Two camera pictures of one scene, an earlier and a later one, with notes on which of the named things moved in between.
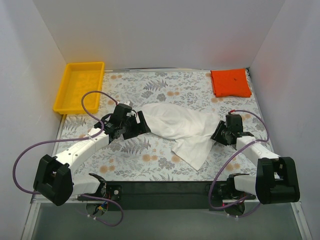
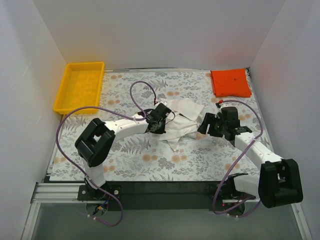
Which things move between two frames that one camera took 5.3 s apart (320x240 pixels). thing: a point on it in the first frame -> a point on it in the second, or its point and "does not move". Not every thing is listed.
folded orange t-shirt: [233, 83] does not move
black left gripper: [135, 127] -> [163, 116]
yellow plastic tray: [78, 78] does not move
